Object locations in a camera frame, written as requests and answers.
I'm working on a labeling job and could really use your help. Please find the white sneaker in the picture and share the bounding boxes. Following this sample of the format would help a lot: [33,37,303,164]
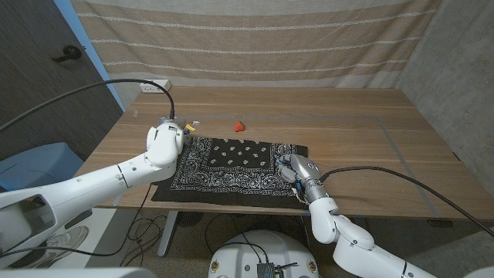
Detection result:
[45,225,90,250]

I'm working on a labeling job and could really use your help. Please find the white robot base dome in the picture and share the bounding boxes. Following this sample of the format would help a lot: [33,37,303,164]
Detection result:
[208,229,320,278]

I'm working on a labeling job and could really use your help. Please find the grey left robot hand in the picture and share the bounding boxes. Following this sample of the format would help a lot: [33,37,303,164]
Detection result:
[158,117,193,146]

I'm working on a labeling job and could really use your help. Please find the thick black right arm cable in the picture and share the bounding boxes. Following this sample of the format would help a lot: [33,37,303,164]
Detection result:
[318,164,494,239]

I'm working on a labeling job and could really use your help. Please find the tangled black floor cables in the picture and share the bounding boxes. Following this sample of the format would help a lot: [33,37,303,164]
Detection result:
[121,184,170,267]

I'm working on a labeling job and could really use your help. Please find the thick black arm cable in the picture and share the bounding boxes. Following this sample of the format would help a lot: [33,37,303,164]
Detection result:
[318,164,494,239]
[0,78,177,134]

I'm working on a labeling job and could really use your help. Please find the beige striped backdrop cloth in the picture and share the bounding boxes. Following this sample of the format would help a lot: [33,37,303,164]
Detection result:
[71,0,443,89]

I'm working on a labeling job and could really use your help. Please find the dark wood-grain door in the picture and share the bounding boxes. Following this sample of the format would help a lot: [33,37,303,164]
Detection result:
[0,0,124,161]

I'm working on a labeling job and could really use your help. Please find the black door handle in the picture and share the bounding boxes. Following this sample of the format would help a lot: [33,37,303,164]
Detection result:
[52,45,83,63]

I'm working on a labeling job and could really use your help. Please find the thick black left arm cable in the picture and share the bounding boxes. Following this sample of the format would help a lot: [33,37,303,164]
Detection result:
[0,78,177,134]

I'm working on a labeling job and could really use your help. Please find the black table foot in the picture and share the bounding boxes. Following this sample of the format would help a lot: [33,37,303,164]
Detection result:
[426,219,455,229]

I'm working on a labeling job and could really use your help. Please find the blue plastic bin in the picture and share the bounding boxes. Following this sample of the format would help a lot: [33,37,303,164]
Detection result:
[0,141,85,193]

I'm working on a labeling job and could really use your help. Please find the white table leg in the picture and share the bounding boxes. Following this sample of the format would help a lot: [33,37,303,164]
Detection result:
[157,210,179,258]

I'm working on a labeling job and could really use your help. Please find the blue door frame strip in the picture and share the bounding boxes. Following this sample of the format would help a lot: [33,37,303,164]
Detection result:
[52,0,127,113]

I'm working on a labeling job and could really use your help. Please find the thin black cable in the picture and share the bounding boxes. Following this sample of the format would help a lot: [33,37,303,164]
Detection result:
[203,212,271,266]

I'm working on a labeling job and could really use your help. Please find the white power strip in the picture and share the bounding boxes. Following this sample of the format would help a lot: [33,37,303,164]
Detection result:
[139,79,172,94]

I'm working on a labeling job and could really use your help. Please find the small black electronics box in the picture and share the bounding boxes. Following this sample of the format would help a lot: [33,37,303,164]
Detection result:
[256,262,276,278]

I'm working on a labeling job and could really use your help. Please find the white tagged right wrist wires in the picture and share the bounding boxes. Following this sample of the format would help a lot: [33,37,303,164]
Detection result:
[291,181,310,205]

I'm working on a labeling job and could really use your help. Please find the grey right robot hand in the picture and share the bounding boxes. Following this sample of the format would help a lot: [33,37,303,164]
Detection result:
[275,153,322,185]

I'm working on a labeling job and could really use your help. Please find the black paisley bandana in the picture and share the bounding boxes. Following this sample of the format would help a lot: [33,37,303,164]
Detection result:
[150,135,310,212]

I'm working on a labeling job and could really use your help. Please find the dark round floor object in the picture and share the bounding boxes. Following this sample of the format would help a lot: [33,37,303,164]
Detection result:
[176,211,205,229]

